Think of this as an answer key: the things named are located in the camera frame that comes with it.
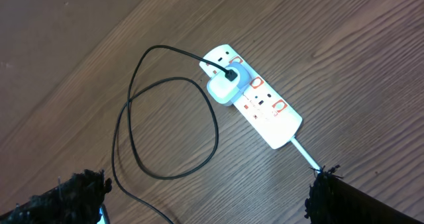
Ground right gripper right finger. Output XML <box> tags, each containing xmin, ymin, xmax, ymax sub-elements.
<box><xmin>304</xmin><ymin>165</ymin><xmax>422</xmax><ymax>224</ymax></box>

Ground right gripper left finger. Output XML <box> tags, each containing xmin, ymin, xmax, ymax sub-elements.
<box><xmin>1</xmin><ymin>170</ymin><xmax>112</xmax><ymax>224</ymax></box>

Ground Samsung Galaxy smartphone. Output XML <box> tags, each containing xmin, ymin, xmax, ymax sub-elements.
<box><xmin>97</xmin><ymin>204</ymin><xmax>110</xmax><ymax>224</ymax></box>

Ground white power strip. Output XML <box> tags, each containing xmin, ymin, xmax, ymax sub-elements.
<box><xmin>199</xmin><ymin>44</ymin><xmax>302</xmax><ymax>150</ymax></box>

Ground black USB charging cable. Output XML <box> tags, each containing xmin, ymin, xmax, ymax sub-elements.
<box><xmin>111</xmin><ymin>44</ymin><xmax>238</xmax><ymax>224</ymax></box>

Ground white USB charger plug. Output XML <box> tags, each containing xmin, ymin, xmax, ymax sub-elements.
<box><xmin>207</xmin><ymin>62</ymin><xmax>252</xmax><ymax>106</ymax></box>

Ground white power strip cord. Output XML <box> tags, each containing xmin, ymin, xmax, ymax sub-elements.
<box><xmin>290</xmin><ymin>136</ymin><xmax>323</xmax><ymax>174</ymax></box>

